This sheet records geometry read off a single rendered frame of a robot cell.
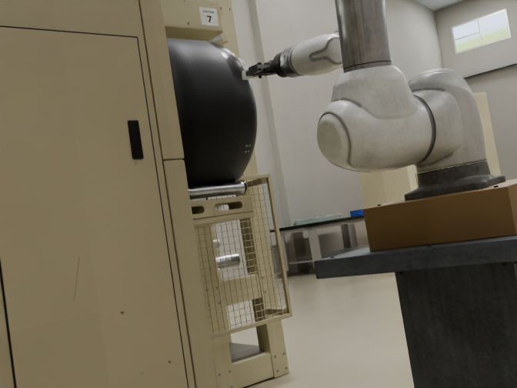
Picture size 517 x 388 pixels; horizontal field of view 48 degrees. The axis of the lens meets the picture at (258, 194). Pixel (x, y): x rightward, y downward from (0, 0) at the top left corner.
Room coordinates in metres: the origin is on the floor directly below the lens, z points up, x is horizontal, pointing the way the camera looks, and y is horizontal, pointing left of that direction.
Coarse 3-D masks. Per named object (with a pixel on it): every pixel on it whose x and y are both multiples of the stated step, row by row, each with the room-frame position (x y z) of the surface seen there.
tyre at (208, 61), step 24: (168, 48) 1.97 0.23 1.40; (192, 48) 1.98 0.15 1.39; (216, 48) 2.05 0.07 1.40; (192, 72) 1.91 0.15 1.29; (216, 72) 1.95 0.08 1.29; (240, 72) 2.02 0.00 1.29; (192, 96) 1.89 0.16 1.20; (216, 96) 1.93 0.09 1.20; (240, 96) 1.99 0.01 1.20; (192, 120) 1.90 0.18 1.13; (216, 120) 1.93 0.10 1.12; (240, 120) 1.99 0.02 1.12; (192, 144) 1.92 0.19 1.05; (216, 144) 1.95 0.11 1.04; (240, 144) 2.02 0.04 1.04; (192, 168) 1.97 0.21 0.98; (216, 168) 2.01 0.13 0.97; (240, 168) 2.08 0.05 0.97
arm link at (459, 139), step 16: (416, 80) 1.26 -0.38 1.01; (432, 80) 1.24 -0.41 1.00; (448, 80) 1.24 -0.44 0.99; (464, 80) 1.27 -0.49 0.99; (432, 96) 1.22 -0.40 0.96; (448, 96) 1.22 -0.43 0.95; (464, 96) 1.24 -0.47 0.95; (432, 112) 1.20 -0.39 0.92; (448, 112) 1.22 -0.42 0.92; (464, 112) 1.24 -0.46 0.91; (448, 128) 1.21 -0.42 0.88; (464, 128) 1.23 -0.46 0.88; (480, 128) 1.26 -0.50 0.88; (448, 144) 1.22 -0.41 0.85; (464, 144) 1.24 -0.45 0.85; (480, 144) 1.26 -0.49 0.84; (432, 160) 1.25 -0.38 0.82; (448, 160) 1.25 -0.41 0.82; (464, 160) 1.24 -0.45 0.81; (480, 160) 1.25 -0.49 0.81
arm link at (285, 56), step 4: (288, 48) 1.68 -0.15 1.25; (292, 48) 1.66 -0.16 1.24; (284, 52) 1.68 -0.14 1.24; (288, 52) 1.66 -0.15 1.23; (280, 56) 1.69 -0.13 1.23; (284, 56) 1.68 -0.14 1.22; (288, 56) 1.66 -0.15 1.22; (280, 60) 1.69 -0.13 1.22; (284, 60) 1.68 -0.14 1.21; (288, 60) 1.66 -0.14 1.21; (280, 64) 1.69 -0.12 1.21; (284, 64) 1.68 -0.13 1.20; (288, 64) 1.66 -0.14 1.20; (284, 68) 1.68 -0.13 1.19; (288, 68) 1.67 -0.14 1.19; (292, 68) 1.66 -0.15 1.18; (284, 72) 1.70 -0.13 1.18; (288, 72) 1.69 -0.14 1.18; (292, 72) 1.68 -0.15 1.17; (296, 72) 1.67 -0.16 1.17; (288, 76) 1.71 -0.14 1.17; (292, 76) 1.70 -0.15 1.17; (296, 76) 1.70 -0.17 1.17
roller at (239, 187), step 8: (216, 184) 2.07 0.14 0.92; (224, 184) 2.09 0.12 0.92; (232, 184) 2.10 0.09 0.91; (240, 184) 2.12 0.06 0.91; (192, 192) 2.00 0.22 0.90; (200, 192) 2.02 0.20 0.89; (208, 192) 2.04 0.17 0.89; (216, 192) 2.06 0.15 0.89; (224, 192) 2.08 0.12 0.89; (232, 192) 2.11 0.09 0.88; (240, 192) 2.13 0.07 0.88
